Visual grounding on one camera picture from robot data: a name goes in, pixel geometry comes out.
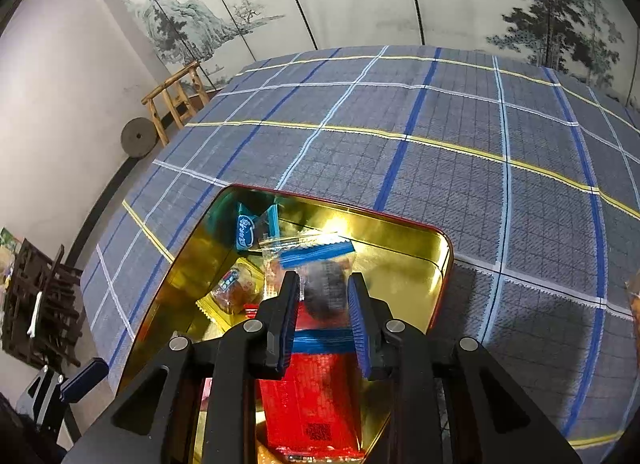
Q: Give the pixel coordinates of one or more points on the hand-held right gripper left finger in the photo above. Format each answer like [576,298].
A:
[287,324]

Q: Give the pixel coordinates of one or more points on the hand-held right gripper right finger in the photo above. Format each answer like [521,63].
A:
[360,329]

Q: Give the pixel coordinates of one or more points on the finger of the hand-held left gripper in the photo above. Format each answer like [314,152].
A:
[85,380]

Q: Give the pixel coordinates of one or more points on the clear packet with blue ends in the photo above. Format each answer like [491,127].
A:
[325,289]

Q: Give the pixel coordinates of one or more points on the clear bag of orange snacks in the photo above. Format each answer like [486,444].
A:
[274,274]

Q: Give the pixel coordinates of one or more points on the blue and yellow cracker bag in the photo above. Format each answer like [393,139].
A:
[220,306]

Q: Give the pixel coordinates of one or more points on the red and gold tin box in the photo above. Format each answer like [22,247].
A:
[400,264]

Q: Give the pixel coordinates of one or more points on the red snack packet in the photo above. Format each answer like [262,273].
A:
[310,404]

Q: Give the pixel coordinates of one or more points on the teal small snack packet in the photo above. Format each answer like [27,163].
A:
[246,234]

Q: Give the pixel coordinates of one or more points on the clear bag of brown snacks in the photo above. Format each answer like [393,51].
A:
[634,304]

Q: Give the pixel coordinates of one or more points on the dark wooden rack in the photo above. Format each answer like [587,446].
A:
[40,294]

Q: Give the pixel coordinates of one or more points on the blue plaid tablecloth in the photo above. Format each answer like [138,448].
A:
[450,184]

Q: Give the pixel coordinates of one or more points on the round stone disc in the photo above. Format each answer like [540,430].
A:
[136,138]

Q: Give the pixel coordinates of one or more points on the light wooden rack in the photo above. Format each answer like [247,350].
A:
[175,94]

